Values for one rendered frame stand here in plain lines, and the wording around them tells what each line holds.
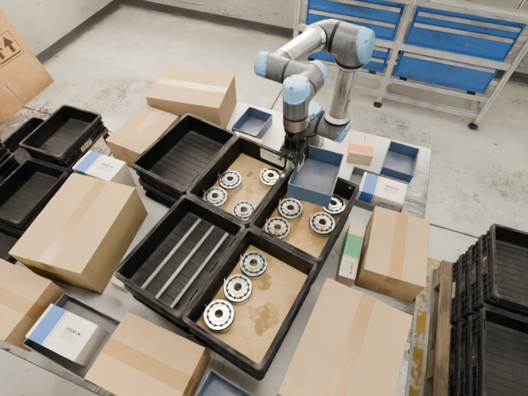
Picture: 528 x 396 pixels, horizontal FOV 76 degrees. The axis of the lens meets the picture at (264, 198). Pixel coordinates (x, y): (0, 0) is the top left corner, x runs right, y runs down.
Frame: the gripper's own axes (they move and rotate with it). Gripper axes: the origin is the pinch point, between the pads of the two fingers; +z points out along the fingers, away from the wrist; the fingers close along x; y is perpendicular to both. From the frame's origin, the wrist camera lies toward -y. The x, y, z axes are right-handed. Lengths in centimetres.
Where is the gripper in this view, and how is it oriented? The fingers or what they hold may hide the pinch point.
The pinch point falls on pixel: (296, 166)
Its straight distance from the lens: 121.9
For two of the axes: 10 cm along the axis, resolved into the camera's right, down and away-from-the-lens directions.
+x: 9.3, 2.6, -2.7
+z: 0.6, 6.1, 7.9
